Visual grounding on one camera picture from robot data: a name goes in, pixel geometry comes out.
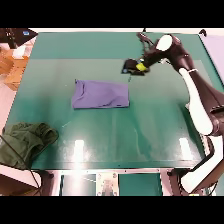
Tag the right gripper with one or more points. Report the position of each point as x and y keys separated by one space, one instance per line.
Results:
x=140 y=65

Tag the purple T-shirt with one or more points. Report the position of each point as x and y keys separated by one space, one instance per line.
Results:
x=100 y=95

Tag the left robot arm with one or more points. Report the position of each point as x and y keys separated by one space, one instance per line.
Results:
x=16 y=186

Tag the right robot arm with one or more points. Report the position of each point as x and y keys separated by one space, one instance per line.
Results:
x=200 y=110

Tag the cardboard box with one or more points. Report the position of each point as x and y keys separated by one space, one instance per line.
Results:
x=15 y=71

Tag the dark green garment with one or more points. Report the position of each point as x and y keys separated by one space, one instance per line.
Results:
x=23 y=143

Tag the silver frame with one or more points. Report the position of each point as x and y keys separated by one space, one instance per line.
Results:
x=106 y=183

